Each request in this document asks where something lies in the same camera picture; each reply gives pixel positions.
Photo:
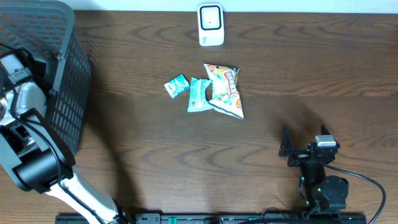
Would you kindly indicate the white barcode scanner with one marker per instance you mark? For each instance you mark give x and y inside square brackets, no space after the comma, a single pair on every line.
[210,25]

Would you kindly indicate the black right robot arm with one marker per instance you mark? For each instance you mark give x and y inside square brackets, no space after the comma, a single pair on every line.
[323,194]

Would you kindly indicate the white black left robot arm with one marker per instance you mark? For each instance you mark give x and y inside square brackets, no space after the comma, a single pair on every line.
[34,155]

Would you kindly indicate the teal white snack packet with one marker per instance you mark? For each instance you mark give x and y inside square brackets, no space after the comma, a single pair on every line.
[197,99]

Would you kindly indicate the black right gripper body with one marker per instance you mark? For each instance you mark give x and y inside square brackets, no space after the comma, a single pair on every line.
[299,157]

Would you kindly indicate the dark grey plastic basket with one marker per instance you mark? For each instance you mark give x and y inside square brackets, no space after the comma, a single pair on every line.
[46,30]

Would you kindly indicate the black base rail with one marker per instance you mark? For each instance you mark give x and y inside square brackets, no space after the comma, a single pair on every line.
[272,217]

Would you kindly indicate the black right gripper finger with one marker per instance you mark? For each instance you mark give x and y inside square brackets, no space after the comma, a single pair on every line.
[324,130]
[286,146]

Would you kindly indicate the small teal candy box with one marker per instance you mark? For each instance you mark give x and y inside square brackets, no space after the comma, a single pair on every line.
[177,86]

